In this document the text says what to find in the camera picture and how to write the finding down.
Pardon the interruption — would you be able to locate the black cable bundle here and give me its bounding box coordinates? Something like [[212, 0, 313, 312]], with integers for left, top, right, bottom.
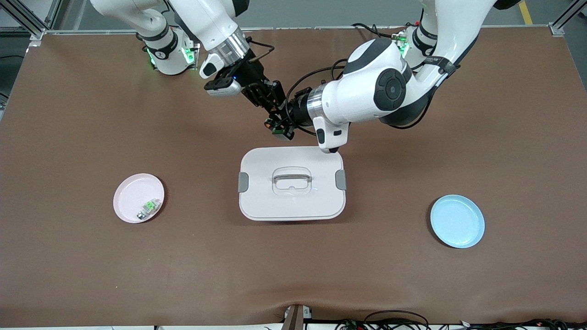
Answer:
[[431, 318, 587, 330]]

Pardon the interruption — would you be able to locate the aluminium frame post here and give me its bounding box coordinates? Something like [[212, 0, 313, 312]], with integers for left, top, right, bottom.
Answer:
[[548, 0, 587, 37], [0, 0, 64, 41]]

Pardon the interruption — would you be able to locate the brown table mat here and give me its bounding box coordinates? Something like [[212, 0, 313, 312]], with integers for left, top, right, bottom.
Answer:
[[0, 27, 587, 327]]

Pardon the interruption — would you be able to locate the black looped cable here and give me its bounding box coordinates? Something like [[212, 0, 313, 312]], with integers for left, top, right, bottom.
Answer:
[[363, 310, 431, 330]]

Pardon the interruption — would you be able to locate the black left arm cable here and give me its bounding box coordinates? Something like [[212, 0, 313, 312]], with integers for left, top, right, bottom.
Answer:
[[284, 57, 367, 136]]

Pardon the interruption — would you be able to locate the green push-button switch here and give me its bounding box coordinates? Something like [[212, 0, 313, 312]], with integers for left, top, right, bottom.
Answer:
[[137, 198, 162, 220]]

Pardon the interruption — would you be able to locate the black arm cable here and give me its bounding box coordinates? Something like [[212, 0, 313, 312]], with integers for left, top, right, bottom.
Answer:
[[245, 38, 276, 62], [284, 57, 367, 136]]

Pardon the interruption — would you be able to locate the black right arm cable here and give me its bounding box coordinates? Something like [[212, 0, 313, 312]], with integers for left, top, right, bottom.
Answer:
[[245, 38, 276, 62]]

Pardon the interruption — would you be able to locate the white lidded storage box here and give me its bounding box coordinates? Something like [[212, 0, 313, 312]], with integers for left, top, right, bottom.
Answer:
[[238, 146, 347, 222]]

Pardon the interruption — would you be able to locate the light blue round plate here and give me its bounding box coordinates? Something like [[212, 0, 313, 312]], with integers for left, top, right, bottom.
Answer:
[[430, 194, 485, 249]]

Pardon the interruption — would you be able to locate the aluminium frame rail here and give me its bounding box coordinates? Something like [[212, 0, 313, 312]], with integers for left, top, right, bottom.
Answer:
[[44, 24, 565, 35]]

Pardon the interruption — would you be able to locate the pink round plate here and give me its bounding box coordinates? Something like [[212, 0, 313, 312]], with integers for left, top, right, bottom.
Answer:
[[113, 173, 165, 224]]

